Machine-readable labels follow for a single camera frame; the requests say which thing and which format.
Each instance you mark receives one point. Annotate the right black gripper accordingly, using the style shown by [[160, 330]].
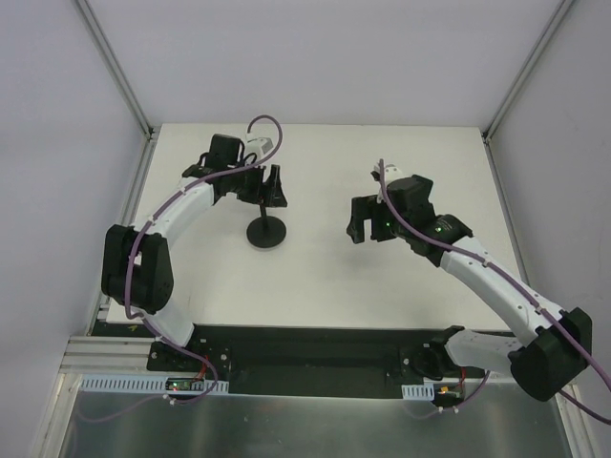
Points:
[[370, 215]]

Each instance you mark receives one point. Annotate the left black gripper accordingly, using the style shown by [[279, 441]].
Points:
[[263, 184]]

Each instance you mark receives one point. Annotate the black phone stand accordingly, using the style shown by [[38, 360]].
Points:
[[265, 232]]

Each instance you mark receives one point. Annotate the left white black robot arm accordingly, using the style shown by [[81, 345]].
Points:
[[137, 270]]

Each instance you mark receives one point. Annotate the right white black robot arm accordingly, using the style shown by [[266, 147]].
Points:
[[549, 346]]

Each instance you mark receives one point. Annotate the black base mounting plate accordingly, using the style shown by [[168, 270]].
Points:
[[307, 362]]

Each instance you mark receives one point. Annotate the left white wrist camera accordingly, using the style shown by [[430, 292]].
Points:
[[259, 146]]

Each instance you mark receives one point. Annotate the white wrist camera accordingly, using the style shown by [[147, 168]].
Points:
[[259, 146], [384, 174]]

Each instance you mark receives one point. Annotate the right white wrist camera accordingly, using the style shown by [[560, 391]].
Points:
[[384, 174]]

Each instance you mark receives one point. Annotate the right aluminium frame post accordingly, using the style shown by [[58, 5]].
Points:
[[540, 47]]

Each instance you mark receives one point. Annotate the aluminium frame post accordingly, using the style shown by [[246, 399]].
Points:
[[540, 47], [108, 56]]

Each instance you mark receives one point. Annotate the right white slotted cable duct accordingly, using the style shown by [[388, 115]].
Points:
[[424, 392]]

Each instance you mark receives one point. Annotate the white slotted cable duct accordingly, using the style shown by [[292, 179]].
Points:
[[151, 385], [424, 392]]

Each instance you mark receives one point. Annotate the left aluminium frame post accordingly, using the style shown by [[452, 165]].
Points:
[[108, 56]]

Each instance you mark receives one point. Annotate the left white slotted cable duct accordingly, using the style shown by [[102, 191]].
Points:
[[151, 385]]

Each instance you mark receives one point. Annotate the left aluminium extrusion rail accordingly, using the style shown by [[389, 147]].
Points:
[[106, 348]]

